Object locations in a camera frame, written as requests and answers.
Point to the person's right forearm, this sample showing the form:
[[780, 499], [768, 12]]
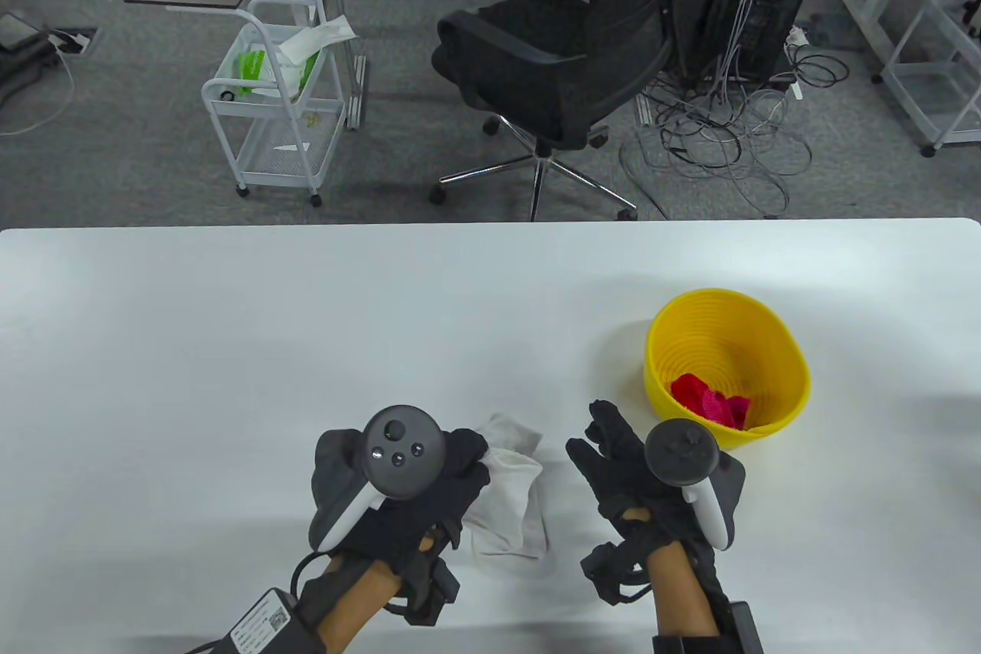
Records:
[[682, 593]]

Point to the green plastic packet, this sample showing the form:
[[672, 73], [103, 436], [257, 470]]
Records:
[[251, 67]]

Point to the white paper towel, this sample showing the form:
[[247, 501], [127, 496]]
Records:
[[314, 39]]

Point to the floor power socket box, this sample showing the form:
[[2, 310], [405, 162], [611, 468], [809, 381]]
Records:
[[73, 41]]

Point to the person's left hand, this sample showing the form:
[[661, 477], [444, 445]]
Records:
[[437, 512]]

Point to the white desk leg frame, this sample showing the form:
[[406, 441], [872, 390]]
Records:
[[866, 14]]

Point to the black mesh office chair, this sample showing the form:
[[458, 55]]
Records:
[[536, 64]]

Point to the person's right hand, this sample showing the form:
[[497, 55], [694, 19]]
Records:
[[621, 478]]

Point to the person's left forearm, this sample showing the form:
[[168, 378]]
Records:
[[356, 608]]

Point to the white green wipes pack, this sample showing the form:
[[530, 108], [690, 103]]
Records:
[[295, 79]]

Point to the yellow woven basket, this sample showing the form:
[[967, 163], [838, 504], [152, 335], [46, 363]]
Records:
[[728, 332]]

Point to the white metal rack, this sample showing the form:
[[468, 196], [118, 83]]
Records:
[[935, 90]]

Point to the white power strip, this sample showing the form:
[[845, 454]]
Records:
[[797, 37]]

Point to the silver metal stand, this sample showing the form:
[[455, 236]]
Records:
[[358, 90]]

